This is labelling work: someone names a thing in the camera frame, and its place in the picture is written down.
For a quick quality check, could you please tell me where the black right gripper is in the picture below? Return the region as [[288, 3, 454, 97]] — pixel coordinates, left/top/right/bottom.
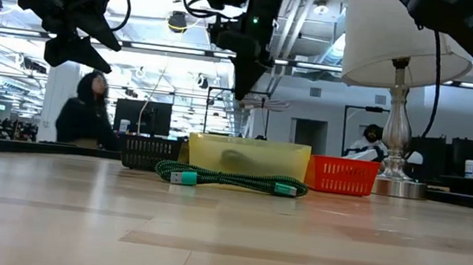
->
[[200, 0, 287, 106]]

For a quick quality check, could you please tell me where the yellow translucent plastic bin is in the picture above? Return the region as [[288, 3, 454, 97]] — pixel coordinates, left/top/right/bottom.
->
[[183, 132, 314, 197]]

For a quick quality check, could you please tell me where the person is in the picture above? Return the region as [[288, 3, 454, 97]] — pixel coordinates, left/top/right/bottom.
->
[[342, 120, 391, 164], [53, 67, 129, 152]]

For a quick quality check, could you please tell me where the black computer monitor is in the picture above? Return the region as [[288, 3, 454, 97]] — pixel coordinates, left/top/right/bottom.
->
[[113, 98, 174, 139]]

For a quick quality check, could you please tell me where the black slotted plastic basket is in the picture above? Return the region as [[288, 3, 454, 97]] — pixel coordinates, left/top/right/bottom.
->
[[117, 132, 190, 176]]

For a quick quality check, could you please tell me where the white-shaded silver table lamp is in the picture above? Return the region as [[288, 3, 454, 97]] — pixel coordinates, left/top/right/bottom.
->
[[328, 0, 473, 205]]

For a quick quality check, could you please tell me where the red slotted plastic basket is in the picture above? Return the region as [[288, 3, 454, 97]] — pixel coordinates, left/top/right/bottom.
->
[[304, 153, 383, 198]]

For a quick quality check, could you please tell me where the white round object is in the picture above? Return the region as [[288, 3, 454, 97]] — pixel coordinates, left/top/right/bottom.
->
[[404, 150, 425, 167]]

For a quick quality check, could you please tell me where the black background frame stand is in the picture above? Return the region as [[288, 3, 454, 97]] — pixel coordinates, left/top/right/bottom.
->
[[340, 103, 391, 159], [203, 86, 273, 141]]

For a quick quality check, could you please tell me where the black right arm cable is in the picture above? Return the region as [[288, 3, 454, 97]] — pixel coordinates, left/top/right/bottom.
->
[[420, 29, 446, 140]]

